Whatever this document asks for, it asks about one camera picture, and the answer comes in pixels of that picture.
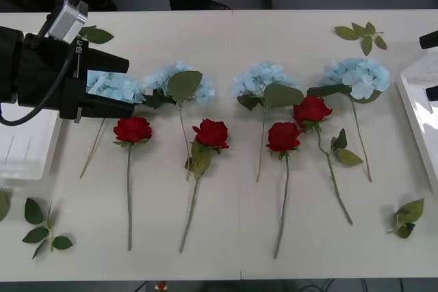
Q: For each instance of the red rose leaves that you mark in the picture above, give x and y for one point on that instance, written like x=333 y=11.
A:
x=211 y=133

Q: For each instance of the red button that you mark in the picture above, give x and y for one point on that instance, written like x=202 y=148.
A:
x=161 y=286

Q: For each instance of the loose four-leaf green twig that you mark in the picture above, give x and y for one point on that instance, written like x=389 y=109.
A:
x=33 y=211

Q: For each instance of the red rose curved leafy stem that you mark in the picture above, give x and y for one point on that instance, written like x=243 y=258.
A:
x=311 y=109

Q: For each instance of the shallow white box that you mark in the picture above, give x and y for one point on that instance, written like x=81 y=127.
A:
x=27 y=148
x=421 y=107

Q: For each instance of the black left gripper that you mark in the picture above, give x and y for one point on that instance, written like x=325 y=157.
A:
x=44 y=76

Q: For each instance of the pale blue flower large leaf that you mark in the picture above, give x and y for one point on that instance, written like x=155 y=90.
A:
x=157 y=78

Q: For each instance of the red rose straight stem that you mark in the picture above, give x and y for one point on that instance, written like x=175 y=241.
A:
x=283 y=136

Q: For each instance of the pale blue flower broad leaves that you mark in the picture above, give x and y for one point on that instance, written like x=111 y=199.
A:
x=253 y=78

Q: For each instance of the pale blue flower thin stem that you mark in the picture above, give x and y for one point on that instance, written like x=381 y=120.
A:
x=116 y=87

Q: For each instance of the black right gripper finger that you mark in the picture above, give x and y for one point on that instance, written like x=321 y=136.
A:
x=433 y=94
x=430 y=40

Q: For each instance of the loose dark green leaf twig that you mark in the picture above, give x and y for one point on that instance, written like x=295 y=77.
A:
x=99 y=35

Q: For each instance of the silver and black left arm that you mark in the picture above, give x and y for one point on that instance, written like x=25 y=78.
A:
x=10 y=66

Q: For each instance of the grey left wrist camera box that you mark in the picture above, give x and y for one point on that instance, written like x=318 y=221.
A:
x=68 y=18

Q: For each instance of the loose light green leaf twig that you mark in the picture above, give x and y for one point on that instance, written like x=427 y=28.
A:
x=347 y=33

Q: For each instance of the single loose green leaf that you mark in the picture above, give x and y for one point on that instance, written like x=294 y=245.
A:
x=3 y=204

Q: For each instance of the loose small green leaf twig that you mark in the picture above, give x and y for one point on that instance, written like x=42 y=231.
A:
x=414 y=210

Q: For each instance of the pale blue flower dark leaves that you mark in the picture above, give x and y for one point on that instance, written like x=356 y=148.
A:
x=362 y=73

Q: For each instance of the red rose bare stem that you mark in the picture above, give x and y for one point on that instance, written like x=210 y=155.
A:
x=132 y=129

